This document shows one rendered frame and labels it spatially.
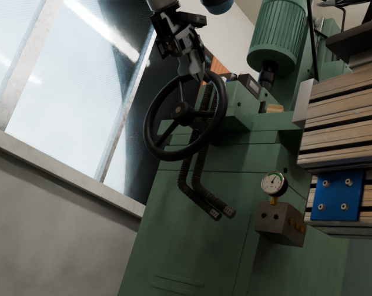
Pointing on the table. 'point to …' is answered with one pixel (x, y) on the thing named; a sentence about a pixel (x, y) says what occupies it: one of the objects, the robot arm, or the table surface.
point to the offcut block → (274, 108)
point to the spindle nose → (267, 74)
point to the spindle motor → (278, 34)
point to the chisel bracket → (267, 98)
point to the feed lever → (312, 40)
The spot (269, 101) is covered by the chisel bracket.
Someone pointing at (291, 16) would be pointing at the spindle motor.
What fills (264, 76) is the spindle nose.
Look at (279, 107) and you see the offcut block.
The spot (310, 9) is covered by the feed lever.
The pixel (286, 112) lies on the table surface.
